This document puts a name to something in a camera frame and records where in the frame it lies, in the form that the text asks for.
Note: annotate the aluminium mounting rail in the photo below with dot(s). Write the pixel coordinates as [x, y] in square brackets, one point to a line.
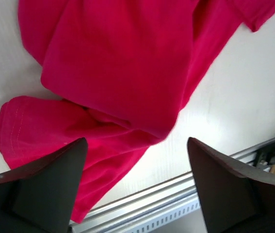
[140, 202]

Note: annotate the pink t shirt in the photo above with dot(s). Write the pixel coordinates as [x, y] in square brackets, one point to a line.
[124, 69]

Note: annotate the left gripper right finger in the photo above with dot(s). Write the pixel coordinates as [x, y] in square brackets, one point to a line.
[234, 197]

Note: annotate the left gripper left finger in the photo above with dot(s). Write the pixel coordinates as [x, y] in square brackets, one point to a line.
[38, 197]

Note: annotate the white slotted cable duct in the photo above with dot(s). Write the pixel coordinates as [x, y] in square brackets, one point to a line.
[150, 222]

